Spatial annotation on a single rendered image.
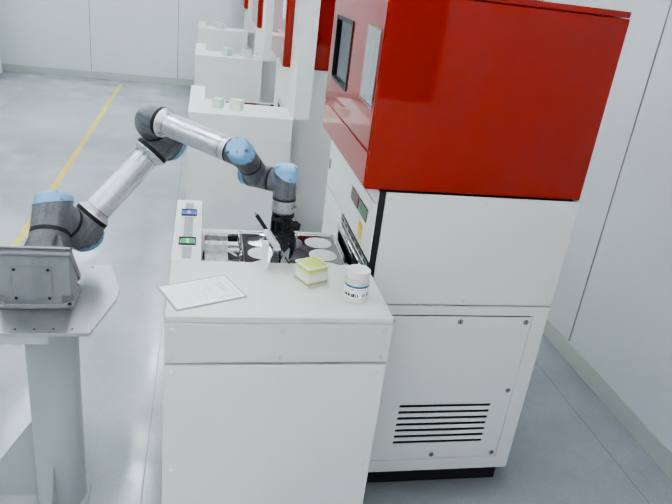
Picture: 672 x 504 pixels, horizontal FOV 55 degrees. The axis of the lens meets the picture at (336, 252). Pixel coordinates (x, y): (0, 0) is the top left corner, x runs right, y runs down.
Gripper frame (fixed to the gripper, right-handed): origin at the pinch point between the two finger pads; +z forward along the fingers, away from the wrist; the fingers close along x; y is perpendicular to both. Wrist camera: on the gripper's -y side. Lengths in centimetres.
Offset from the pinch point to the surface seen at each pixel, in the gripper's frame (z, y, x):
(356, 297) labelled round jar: -7.4, 21.6, 32.6
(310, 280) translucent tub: -8.2, 20.1, 17.8
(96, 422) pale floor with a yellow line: 91, 3, -75
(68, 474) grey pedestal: 74, 45, -53
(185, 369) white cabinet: 11, 52, -4
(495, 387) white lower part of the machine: 44, -34, 77
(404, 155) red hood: -43, -10, 33
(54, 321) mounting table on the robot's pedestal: 9, 52, -47
